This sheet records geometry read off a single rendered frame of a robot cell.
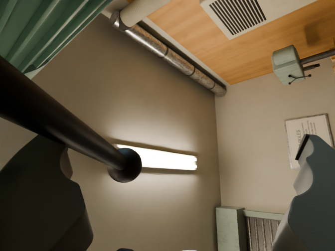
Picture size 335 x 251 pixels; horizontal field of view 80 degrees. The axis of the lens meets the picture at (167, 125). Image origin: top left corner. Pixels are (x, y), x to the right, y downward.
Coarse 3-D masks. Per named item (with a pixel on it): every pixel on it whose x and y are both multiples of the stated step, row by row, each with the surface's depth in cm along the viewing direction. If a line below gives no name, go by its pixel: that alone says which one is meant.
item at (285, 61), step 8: (288, 48) 183; (272, 56) 205; (280, 56) 187; (288, 56) 184; (296, 56) 188; (312, 56) 195; (320, 56) 191; (328, 56) 188; (272, 64) 204; (280, 64) 194; (288, 64) 194; (296, 64) 190; (280, 72) 204; (288, 72) 205; (296, 72) 205; (280, 80) 222; (288, 80) 222; (296, 80) 223
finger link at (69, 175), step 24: (48, 144) 9; (24, 168) 8; (48, 168) 8; (0, 192) 7; (24, 192) 7; (48, 192) 7; (72, 192) 7; (0, 216) 6; (24, 216) 6; (48, 216) 6; (72, 216) 6; (0, 240) 5; (24, 240) 5; (48, 240) 5; (72, 240) 6
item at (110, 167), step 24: (0, 72) 5; (0, 96) 5; (24, 96) 6; (48, 96) 7; (24, 120) 6; (48, 120) 7; (72, 120) 8; (72, 144) 9; (96, 144) 11; (120, 168) 18
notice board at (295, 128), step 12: (288, 120) 266; (300, 120) 257; (312, 120) 249; (324, 120) 241; (288, 132) 263; (300, 132) 255; (312, 132) 246; (324, 132) 239; (288, 144) 261; (300, 168) 247
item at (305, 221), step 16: (304, 144) 10; (320, 144) 9; (304, 160) 10; (320, 160) 8; (304, 176) 8; (320, 176) 8; (304, 192) 7; (320, 192) 7; (288, 208) 7; (304, 208) 6; (320, 208) 6; (288, 224) 6; (304, 224) 6; (320, 224) 6; (288, 240) 6; (304, 240) 6; (320, 240) 6
